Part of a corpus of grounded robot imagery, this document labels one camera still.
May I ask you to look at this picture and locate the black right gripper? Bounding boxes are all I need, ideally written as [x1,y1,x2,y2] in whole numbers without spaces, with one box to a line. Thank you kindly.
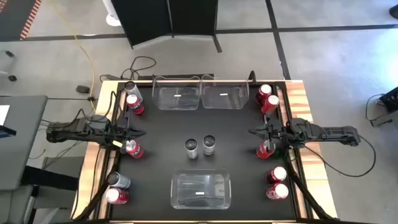
[248,119,289,141]

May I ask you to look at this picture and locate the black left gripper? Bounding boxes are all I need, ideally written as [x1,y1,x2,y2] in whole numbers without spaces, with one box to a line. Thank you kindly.
[108,119,147,142]

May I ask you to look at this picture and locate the red Fanta soda can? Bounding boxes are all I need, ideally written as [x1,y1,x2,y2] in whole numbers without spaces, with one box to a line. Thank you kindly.
[124,139,145,159]
[256,139,277,160]
[261,94,280,115]
[126,93,146,116]

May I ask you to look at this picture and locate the red Coca-Cola soda can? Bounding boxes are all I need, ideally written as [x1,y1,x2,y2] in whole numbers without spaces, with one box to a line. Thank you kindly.
[104,187,130,205]
[266,182,289,200]
[254,83,273,105]
[266,166,287,184]

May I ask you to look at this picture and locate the clear plastic storage bin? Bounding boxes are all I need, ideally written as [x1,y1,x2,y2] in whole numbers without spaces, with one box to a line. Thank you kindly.
[200,74,251,110]
[151,75,202,111]
[170,168,232,210]

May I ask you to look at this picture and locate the black folding partition screen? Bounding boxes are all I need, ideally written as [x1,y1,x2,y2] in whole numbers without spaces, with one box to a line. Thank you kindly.
[111,0,223,54]

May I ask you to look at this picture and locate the grey side desk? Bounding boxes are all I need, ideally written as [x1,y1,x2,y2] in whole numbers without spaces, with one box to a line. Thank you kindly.
[0,95,49,191]

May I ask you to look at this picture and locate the dark blue folder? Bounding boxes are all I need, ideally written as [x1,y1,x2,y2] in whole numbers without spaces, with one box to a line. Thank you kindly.
[0,125,17,139]

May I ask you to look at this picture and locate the black equipment box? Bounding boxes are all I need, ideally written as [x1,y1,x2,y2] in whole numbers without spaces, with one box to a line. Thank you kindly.
[371,86,398,127]

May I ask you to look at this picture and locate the white paper sheet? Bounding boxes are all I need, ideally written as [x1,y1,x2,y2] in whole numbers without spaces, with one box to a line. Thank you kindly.
[0,105,11,126]

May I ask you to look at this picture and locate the black orange-striped floor mat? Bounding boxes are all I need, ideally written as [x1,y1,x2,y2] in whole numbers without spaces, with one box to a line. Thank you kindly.
[0,0,43,41]

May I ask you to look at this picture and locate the black metal frame rail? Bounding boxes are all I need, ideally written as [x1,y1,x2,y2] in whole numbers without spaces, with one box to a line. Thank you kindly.
[105,81,128,220]
[280,81,302,220]

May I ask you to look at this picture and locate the black floor cable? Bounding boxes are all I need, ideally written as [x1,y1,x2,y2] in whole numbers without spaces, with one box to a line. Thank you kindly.
[99,55,157,82]

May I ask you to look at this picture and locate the yellow cable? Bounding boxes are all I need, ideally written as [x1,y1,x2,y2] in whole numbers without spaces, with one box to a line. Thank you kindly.
[49,0,96,111]

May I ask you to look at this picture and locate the black metal frame strut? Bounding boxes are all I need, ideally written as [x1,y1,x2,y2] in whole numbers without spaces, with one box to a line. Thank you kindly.
[73,182,110,221]
[284,157,335,222]

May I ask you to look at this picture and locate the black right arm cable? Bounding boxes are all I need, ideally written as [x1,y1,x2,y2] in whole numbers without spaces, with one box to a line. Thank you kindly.
[303,134,377,178]

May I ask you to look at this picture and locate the thin black cable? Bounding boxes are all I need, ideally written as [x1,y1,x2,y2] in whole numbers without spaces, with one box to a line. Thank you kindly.
[365,93,386,122]

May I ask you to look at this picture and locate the white round pedestal base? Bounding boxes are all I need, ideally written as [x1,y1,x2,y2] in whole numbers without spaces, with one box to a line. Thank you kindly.
[101,0,123,27]

